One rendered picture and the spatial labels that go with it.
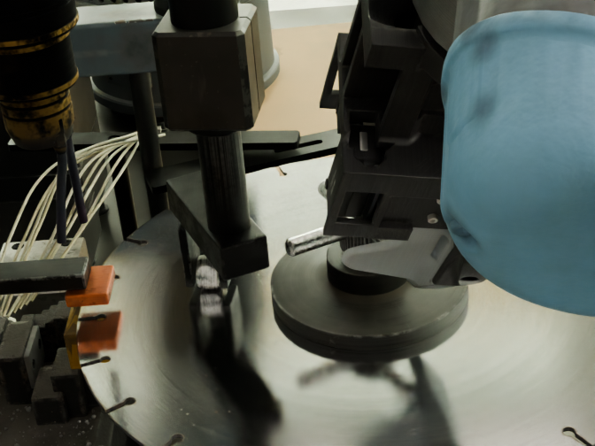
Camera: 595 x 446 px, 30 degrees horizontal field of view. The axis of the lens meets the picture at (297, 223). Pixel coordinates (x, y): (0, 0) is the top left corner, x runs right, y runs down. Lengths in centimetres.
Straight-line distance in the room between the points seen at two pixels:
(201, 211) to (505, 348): 17
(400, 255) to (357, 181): 10
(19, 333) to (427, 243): 28
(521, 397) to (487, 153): 33
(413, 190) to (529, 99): 22
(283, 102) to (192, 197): 73
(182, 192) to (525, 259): 38
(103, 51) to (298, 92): 59
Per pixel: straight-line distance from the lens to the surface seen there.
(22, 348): 68
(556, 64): 24
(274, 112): 130
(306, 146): 85
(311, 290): 61
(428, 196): 46
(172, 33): 51
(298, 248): 58
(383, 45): 40
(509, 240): 25
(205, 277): 63
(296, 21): 159
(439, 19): 39
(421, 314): 59
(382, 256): 53
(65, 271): 63
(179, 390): 57
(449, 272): 52
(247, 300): 63
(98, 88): 136
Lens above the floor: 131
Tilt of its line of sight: 31 degrees down
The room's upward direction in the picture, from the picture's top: 5 degrees counter-clockwise
